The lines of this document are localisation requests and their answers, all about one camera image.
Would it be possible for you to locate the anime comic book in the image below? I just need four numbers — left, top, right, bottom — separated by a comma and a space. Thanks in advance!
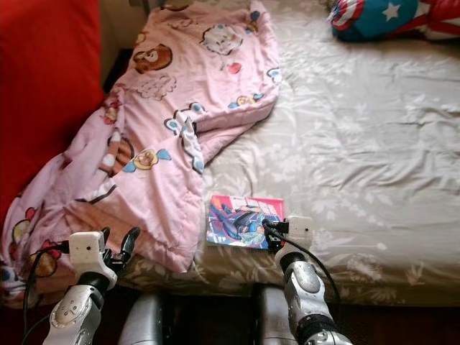
206, 194, 287, 250

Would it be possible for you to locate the pink cartoon print blanket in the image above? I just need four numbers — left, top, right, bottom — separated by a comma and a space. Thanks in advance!
0, 0, 281, 306

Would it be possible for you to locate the silver robot left leg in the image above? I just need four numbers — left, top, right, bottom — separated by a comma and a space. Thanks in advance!
119, 291, 173, 345

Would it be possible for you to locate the silver robot leg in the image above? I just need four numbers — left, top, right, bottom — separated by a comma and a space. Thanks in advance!
252, 284, 295, 345
119, 291, 173, 345

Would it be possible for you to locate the silver robot right leg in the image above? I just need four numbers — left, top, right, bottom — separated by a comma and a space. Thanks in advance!
252, 284, 295, 345

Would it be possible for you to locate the bed with grey floral sheet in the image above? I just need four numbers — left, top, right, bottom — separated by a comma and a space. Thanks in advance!
115, 0, 460, 308

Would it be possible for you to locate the large red cushion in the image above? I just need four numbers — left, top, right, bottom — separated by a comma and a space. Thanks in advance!
0, 0, 105, 238

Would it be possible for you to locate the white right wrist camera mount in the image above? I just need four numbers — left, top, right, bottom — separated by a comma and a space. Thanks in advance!
280, 216, 316, 249

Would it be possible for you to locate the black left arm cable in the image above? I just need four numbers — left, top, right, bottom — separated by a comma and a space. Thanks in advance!
22, 241, 73, 345

